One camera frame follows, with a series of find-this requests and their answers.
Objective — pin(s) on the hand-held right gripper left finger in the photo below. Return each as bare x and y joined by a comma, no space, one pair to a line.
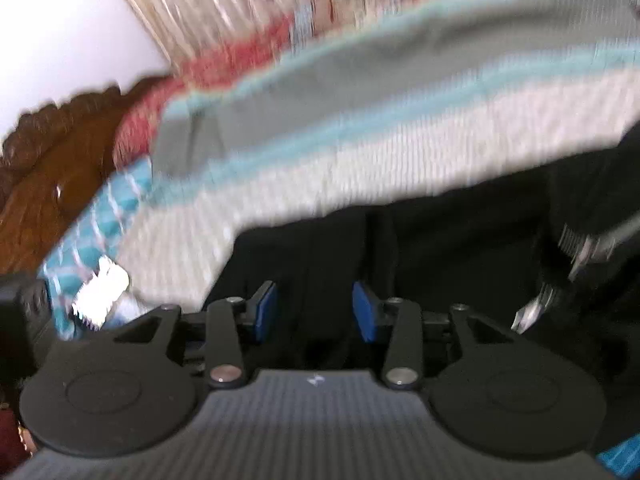
265,310

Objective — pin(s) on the white shiny object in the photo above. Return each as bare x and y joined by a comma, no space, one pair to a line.
102,292

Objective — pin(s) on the printed patterned bed sheet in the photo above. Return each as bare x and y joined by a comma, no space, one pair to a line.
375,125

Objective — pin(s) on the black pants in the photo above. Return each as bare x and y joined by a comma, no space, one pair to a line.
475,240

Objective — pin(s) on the red floral pillow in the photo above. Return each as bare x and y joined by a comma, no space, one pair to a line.
220,65

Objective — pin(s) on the dark red cloth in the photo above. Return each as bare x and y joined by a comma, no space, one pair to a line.
10,430

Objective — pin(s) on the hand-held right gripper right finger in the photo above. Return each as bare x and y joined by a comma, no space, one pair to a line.
365,312

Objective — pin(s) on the carved wooden headboard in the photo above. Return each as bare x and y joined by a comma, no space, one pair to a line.
45,185

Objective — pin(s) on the grey ribbed object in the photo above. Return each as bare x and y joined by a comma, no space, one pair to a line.
575,255

